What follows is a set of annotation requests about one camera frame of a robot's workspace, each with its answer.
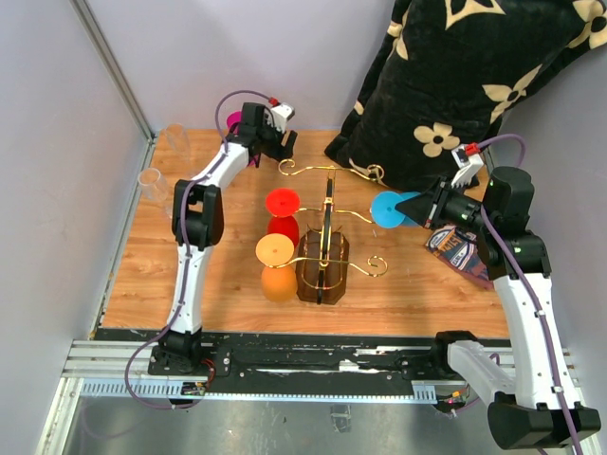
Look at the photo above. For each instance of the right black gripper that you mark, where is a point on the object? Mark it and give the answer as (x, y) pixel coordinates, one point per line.
(423, 208)

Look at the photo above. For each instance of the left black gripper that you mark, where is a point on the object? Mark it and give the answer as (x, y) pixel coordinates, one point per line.
(280, 152)

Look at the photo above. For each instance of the blue wine glass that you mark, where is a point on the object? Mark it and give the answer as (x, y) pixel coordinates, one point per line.
(384, 212)

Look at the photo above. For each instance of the red wine glass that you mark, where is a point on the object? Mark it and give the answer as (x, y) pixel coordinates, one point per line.
(282, 204)

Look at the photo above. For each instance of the clear wine glass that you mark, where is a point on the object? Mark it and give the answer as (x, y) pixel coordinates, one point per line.
(178, 139)
(154, 187)

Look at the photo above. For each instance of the clear wine glass front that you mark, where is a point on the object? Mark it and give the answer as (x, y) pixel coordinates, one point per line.
(154, 187)

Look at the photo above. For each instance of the pink wine glass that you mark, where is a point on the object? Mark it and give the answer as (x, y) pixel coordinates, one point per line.
(234, 119)

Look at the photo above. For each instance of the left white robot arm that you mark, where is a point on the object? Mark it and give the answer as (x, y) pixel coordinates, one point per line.
(198, 226)

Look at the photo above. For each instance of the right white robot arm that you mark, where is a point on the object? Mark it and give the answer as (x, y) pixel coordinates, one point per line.
(538, 407)

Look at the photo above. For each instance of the orange wine glass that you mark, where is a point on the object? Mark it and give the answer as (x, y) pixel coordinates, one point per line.
(278, 279)

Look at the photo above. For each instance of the printed cloth bag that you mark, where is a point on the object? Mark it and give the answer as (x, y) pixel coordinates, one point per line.
(457, 249)

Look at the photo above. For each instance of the black floral blanket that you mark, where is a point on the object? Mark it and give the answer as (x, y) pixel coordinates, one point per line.
(446, 73)

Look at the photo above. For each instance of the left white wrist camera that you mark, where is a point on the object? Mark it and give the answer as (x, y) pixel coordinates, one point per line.
(280, 114)

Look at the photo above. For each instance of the gold wire glass rack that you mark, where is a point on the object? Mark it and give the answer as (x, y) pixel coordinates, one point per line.
(322, 261)

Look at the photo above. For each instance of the aluminium corner post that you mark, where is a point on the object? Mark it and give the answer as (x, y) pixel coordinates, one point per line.
(98, 39)

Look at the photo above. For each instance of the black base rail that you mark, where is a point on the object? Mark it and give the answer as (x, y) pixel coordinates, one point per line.
(307, 365)

